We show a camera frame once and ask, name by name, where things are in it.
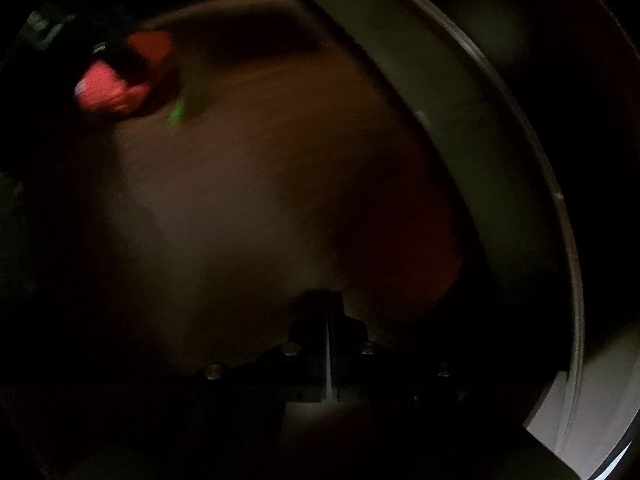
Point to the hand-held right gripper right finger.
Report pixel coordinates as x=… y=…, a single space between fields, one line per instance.
x=336 y=360

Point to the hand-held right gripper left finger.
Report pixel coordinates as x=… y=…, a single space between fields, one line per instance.
x=320 y=360

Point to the bright red underwear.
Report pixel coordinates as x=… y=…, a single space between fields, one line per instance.
x=105 y=87

